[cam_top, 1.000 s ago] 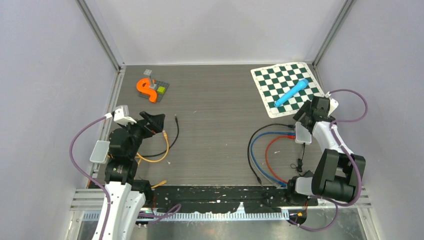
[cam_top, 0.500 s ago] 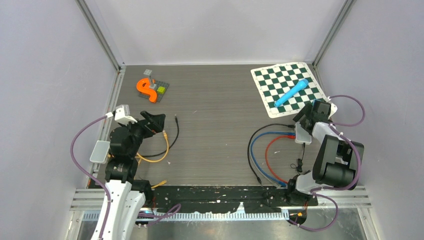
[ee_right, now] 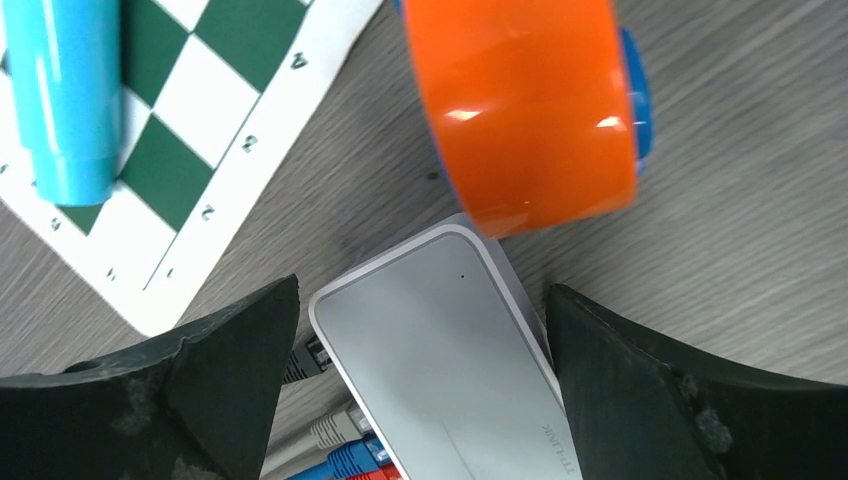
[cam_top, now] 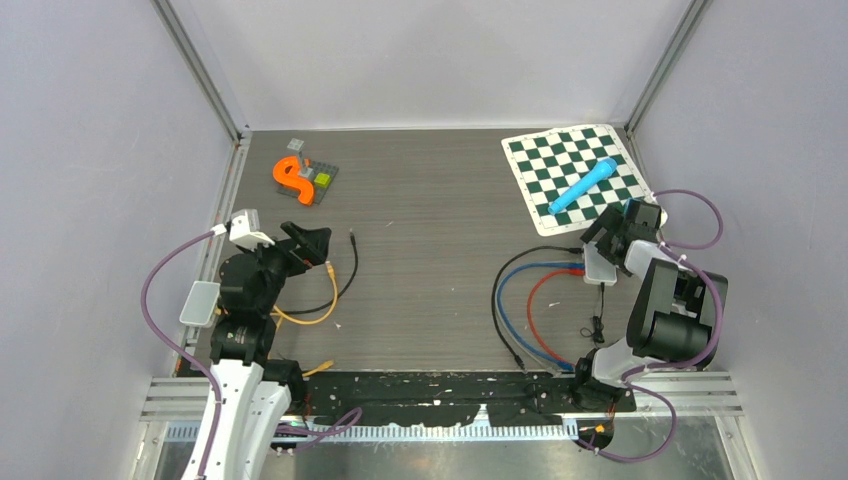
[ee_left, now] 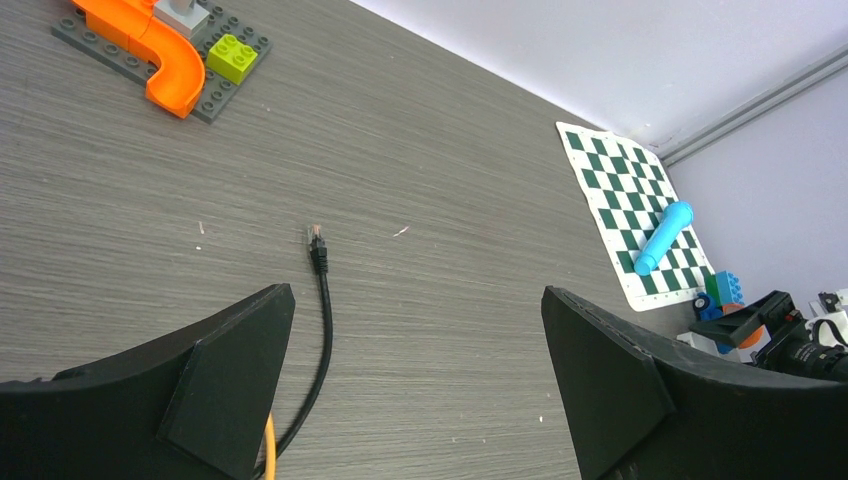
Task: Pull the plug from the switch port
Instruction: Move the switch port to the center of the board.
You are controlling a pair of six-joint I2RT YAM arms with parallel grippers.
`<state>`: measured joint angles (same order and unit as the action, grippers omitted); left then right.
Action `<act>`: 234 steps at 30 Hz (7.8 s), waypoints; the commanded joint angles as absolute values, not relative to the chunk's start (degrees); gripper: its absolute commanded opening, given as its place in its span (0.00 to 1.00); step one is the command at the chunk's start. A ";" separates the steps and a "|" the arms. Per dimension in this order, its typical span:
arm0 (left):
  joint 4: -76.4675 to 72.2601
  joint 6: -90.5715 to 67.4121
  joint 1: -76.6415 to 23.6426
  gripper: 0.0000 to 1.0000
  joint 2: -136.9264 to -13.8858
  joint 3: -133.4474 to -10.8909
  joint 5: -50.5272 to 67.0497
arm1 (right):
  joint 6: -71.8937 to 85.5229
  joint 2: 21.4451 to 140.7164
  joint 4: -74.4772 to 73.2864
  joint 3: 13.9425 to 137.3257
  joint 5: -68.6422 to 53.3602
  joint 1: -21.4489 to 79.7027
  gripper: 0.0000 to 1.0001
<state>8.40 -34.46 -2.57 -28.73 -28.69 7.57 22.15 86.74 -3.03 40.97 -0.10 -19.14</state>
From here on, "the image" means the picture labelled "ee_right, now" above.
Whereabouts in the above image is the blue ethernet cable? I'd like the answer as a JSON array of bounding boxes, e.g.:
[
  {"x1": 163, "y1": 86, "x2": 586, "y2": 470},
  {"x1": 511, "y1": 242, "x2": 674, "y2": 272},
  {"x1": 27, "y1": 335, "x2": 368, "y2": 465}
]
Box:
[{"x1": 284, "y1": 437, "x2": 393, "y2": 480}]

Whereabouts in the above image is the light blue toy microphone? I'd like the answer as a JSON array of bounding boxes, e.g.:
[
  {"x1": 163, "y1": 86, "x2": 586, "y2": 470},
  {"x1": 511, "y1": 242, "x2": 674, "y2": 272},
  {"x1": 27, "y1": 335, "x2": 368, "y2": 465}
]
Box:
[{"x1": 1, "y1": 1, "x2": 123, "y2": 207}]

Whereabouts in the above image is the red ethernet cable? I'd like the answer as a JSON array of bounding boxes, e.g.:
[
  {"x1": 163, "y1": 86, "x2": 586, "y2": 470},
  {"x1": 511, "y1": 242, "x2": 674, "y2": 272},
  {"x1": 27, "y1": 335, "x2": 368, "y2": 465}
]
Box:
[{"x1": 347, "y1": 465, "x2": 403, "y2": 480}]

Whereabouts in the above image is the grey ethernet cable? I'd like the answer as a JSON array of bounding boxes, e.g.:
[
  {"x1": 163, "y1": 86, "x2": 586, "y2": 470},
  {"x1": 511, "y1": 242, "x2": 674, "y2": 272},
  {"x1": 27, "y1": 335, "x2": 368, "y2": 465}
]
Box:
[{"x1": 260, "y1": 405, "x2": 374, "y2": 480}]

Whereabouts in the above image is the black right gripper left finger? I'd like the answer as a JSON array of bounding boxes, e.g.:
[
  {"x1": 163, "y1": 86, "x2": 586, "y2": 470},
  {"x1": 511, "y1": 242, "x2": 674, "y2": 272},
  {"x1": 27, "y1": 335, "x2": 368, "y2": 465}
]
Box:
[{"x1": 1, "y1": 275, "x2": 300, "y2": 479}]

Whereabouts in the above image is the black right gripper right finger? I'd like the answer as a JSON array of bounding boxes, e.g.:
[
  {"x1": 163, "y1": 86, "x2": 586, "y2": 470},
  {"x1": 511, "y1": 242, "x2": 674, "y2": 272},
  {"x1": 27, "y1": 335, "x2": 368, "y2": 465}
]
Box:
[{"x1": 546, "y1": 284, "x2": 847, "y2": 479}]

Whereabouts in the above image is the green white chessboard mat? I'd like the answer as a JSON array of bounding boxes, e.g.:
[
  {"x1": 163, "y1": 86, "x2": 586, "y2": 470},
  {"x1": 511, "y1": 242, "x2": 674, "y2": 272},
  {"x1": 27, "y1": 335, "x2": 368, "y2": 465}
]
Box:
[{"x1": 1, "y1": 0, "x2": 379, "y2": 336}]

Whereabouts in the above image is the white network switch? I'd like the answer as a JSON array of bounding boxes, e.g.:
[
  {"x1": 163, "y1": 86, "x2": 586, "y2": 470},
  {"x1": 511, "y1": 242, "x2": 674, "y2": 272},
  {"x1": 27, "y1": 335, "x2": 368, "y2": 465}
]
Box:
[{"x1": 308, "y1": 214, "x2": 581, "y2": 479}]

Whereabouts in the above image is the black ethernet cable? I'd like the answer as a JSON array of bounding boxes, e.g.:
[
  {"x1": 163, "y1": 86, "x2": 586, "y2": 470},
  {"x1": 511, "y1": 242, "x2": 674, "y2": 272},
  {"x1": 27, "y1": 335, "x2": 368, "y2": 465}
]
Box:
[{"x1": 283, "y1": 335, "x2": 333, "y2": 386}]

